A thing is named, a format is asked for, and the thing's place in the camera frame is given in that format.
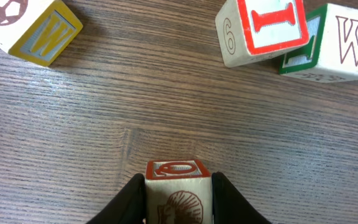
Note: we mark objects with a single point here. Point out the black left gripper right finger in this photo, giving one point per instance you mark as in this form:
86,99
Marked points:
230,206

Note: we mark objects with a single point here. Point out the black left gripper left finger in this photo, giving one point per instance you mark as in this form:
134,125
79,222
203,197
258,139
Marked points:
127,207

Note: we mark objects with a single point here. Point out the red I top block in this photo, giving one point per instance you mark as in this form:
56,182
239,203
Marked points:
250,31

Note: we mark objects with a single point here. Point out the white green W block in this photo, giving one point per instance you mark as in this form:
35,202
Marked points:
331,55

